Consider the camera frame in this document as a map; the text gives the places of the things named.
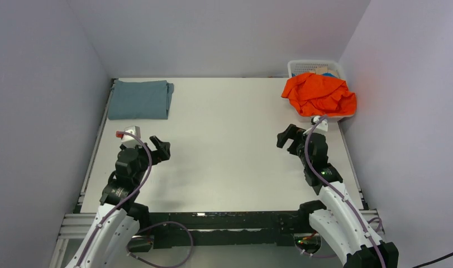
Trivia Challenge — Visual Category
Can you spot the white plastic basket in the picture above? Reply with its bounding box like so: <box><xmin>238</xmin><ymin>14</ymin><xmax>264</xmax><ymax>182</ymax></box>
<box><xmin>288</xmin><ymin>60</ymin><xmax>351</xmax><ymax>122</ymax></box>

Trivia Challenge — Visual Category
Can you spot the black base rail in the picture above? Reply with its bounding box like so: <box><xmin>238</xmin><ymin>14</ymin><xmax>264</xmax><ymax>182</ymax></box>
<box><xmin>128</xmin><ymin>210</ymin><xmax>321</xmax><ymax>252</ymax></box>

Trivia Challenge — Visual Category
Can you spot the aluminium table frame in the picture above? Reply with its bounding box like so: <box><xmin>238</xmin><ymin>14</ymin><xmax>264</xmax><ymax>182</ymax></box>
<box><xmin>59</xmin><ymin>78</ymin><xmax>363</xmax><ymax>246</ymax></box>

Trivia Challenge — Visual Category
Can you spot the orange t shirt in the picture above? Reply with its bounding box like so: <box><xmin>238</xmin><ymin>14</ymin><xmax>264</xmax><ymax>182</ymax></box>
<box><xmin>281</xmin><ymin>73</ymin><xmax>357</xmax><ymax>117</ymax></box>

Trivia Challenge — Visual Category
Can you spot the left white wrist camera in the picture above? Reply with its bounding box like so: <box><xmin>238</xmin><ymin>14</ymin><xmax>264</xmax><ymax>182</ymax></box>
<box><xmin>116</xmin><ymin>126</ymin><xmax>141</xmax><ymax>148</ymax></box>

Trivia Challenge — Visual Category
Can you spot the blue t shirt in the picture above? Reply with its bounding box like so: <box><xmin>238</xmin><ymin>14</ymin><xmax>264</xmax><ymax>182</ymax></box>
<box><xmin>321</xmin><ymin>73</ymin><xmax>338</xmax><ymax>78</ymax></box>

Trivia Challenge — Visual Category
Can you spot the black cable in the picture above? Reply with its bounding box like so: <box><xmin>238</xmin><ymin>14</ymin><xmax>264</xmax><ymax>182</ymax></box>
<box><xmin>411</xmin><ymin>247</ymin><xmax>453</xmax><ymax>268</ymax></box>

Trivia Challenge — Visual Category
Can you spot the folded grey-blue t shirt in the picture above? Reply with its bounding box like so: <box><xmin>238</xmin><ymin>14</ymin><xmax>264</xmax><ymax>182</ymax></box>
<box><xmin>107</xmin><ymin>80</ymin><xmax>174</xmax><ymax>120</ymax></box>

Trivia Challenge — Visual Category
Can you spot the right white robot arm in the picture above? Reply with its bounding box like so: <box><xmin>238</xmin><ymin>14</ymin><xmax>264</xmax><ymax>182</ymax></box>
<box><xmin>276</xmin><ymin>124</ymin><xmax>399</xmax><ymax>267</ymax></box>

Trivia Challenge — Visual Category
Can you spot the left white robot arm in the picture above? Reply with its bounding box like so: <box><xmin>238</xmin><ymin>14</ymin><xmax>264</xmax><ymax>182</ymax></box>
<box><xmin>67</xmin><ymin>132</ymin><xmax>170</xmax><ymax>267</ymax></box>

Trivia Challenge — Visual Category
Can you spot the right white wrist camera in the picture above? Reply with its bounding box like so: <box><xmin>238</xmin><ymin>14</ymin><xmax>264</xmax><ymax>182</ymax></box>
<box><xmin>311</xmin><ymin>115</ymin><xmax>328</xmax><ymax>132</ymax></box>

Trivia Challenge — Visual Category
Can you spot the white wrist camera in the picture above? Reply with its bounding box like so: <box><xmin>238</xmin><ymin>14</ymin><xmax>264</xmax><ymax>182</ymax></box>
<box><xmin>311</xmin><ymin>115</ymin><xmax>328</xmax><ymax>132</ymax></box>
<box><xmin>116</xmin><ymin>126</ymin><xmax>141</xmax><ymax>148</ymax></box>

